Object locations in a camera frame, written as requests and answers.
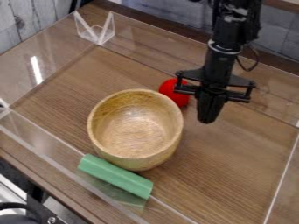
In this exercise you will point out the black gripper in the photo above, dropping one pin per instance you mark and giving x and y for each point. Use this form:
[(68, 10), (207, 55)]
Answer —
[(213, 85)]

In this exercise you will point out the red plush fruit green leaf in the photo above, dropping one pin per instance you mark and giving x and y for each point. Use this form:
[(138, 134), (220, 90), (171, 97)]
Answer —
[(165, 89)]

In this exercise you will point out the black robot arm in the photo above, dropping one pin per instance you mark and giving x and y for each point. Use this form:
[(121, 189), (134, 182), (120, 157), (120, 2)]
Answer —
[(235, 27)]

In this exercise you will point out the wooden bowl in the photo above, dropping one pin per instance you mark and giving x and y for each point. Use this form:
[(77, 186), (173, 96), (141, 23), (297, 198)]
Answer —
[(134, 128)]

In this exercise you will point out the green rectangular block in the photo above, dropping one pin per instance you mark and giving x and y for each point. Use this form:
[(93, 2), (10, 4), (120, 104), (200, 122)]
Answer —
[(118, 177)]

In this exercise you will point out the clear acrylic tray enclosure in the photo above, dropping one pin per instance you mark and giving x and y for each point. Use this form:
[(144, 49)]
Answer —
[(233, 171)]

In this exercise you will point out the black metal mount bracket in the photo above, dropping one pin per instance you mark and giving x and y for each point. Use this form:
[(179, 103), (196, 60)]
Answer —
[(46, 216)]

